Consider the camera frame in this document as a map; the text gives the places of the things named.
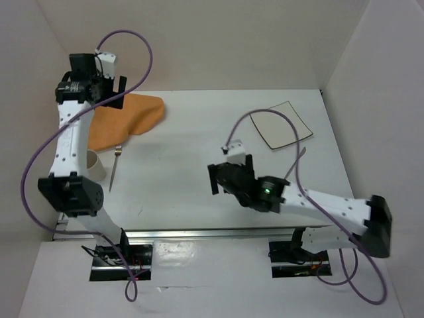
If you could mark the aluminium rail frame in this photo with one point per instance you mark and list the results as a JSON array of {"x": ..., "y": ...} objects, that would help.
[{"x": 281, "y": 231}]

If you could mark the white square plate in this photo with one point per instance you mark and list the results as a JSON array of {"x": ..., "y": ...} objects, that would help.
[{"x": 275, "y": 131}]

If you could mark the orange cloth napkin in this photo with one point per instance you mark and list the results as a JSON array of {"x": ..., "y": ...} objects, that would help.
[{"x": 110, "y": 127}]

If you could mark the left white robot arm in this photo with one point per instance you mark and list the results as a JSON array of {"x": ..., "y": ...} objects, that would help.
[{"x": 68, "y": 187}]

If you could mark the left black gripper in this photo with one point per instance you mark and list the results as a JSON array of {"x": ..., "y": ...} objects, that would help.
[{"x": 109, "y": 81}]

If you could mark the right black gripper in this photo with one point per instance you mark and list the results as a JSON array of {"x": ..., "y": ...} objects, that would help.
[{"x": 211, "y": 169}]

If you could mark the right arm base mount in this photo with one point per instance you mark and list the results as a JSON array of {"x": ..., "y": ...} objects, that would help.
[{"x": 288, "y": 263}]

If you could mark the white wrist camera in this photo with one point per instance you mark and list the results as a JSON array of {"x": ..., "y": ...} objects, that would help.
[
  {"x": 106, "y": 63},
  {"x": 235, "y": 152}
]

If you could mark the silver knife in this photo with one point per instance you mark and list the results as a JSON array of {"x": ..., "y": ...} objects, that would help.
[{"x": 292, "y": 167}]

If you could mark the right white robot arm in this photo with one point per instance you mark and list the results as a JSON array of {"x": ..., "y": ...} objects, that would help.
[{"x": 365, "y": 224}]

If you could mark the beige paper cup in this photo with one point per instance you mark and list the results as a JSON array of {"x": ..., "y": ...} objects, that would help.
[{"x": 95, "y": 169}]

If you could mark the silver fork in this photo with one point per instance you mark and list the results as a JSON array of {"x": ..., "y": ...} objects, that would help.
[{"x": 118, "y": 152}]

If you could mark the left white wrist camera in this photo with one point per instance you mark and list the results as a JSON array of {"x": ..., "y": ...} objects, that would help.
[{"x": 106, "y": 63}]

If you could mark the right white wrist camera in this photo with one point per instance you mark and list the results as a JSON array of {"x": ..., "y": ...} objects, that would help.
[{"x": 235, "y": 152}]

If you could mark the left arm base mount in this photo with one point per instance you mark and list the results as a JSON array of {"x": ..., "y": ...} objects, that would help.
[{"x": 107, "y": 266}]

